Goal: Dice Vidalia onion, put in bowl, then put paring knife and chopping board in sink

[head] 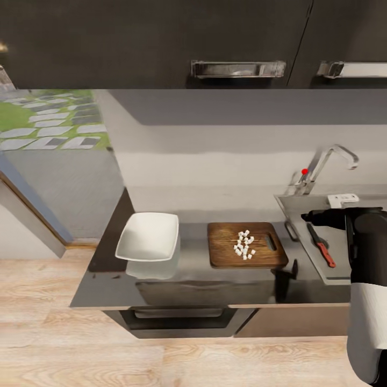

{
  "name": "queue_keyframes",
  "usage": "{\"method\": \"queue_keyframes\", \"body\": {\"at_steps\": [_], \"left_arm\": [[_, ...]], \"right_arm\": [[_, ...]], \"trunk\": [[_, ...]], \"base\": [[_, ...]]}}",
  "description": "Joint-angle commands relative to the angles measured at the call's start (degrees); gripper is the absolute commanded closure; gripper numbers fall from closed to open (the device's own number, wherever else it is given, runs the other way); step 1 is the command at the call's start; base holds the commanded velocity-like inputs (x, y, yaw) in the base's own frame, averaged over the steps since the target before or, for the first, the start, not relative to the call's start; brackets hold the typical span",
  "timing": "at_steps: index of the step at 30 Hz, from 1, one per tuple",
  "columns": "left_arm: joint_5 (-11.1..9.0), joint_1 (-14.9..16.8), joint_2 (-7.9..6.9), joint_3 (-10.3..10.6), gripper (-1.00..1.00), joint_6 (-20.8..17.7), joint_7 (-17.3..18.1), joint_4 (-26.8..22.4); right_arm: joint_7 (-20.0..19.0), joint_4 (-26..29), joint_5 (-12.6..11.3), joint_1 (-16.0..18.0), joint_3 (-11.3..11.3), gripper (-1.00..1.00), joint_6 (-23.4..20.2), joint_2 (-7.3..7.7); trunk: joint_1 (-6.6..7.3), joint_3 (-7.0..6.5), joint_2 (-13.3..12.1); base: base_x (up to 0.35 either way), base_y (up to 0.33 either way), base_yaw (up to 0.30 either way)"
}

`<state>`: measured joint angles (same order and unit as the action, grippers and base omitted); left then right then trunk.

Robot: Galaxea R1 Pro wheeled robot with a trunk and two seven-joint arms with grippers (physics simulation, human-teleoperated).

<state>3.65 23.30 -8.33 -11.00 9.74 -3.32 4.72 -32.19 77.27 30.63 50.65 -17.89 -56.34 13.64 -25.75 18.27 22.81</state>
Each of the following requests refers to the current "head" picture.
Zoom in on parer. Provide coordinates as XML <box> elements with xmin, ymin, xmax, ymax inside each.
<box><xmin>308</xmin><ymin>222</ymin><xmax>336</xmax><ymax>268</ymax></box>

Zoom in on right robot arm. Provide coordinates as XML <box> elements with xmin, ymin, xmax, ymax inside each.
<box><xmin>301</xmin><ymin>193</ymin><xmax>387</xmax><ymax>387</ymax></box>

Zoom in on bowl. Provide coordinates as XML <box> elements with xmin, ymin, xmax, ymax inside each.
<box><xmin>115</xmin><ymin>212</ymin><xmax>179</xmax><ymax>262</ymax></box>

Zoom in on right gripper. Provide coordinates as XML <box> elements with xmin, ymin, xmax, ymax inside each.
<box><xmin>301</xmin><ymin>209</ymin><xmax>340</xmax><ymax>228</ymax></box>

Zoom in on cutting board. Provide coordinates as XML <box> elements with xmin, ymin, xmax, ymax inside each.
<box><xmin>207</xmin><ymin>222</ymin><xmax>289</xmax><ymax>267</ymax></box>

